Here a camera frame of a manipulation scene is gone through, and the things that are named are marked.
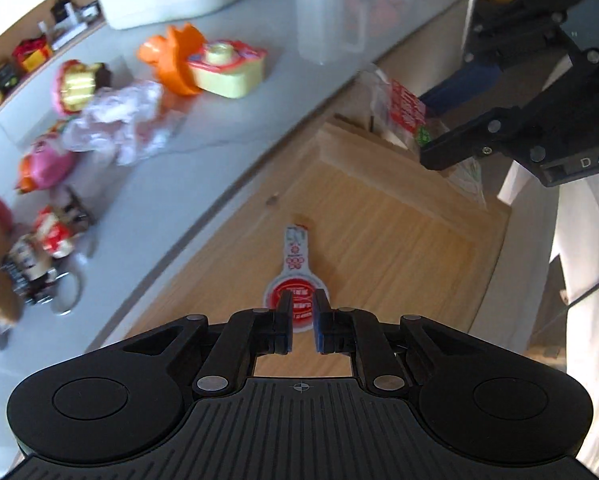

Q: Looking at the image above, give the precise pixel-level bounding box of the clear snack packet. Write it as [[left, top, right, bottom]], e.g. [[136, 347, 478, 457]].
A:
[[358, 65, 486, 209]]

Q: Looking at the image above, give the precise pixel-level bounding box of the wooden drawer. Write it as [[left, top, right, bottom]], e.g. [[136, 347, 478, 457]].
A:
[[123, 114, 512, 378]]

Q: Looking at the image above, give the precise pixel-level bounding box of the red yellow gift box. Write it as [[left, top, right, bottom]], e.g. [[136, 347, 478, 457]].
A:
[[13, 35, 53, 74]]

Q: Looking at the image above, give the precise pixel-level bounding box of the red dress doll keychain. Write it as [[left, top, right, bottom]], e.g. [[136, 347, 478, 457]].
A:
[[0, 186, 96, 315]]

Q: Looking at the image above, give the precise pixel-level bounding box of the pink yellow cupcake toy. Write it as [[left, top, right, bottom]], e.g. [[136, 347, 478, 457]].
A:
[[51, 60, 112, 116]]

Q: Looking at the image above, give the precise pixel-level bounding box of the yellow pink toy camera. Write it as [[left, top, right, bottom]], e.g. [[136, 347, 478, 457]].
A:
[[188, 39, 268, 99]]

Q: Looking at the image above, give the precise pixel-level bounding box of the orange plastic shell half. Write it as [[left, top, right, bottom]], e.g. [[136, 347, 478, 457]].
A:
[[152, 23, 205, 96], [136, 35, 174, 70]]

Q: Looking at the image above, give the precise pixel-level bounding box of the spiral lollipop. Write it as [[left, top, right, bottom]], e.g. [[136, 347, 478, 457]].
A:
[[264, 224, 330, 333]]

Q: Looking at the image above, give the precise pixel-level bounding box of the pink pig toy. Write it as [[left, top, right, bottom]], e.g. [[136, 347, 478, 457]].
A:
[[15, 130, 77, 194]]

